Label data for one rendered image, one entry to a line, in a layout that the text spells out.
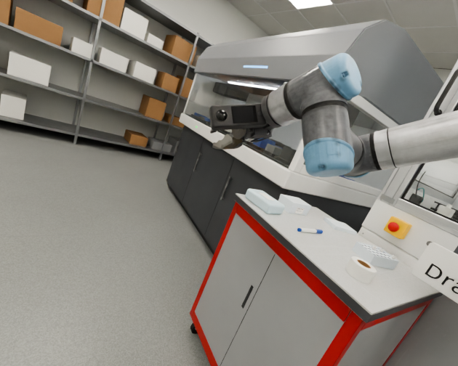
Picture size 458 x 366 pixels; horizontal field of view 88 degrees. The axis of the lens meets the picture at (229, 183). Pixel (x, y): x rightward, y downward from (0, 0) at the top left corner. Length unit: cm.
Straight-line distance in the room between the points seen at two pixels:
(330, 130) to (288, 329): 62
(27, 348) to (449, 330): 154
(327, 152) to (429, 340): 102
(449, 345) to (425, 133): 93
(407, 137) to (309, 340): 57
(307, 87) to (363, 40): 101
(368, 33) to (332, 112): 107
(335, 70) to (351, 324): 57
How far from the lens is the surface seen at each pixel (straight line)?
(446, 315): 126
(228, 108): 50
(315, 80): 44
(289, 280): 81
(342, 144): 40
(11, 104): 374
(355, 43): 140
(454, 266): 89
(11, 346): 132
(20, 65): 364
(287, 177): 129
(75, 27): 412
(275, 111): 48
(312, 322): 79
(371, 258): 97
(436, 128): 50
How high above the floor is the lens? 104
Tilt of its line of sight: 14 degrees down
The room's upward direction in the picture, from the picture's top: 22 degrees clockwise
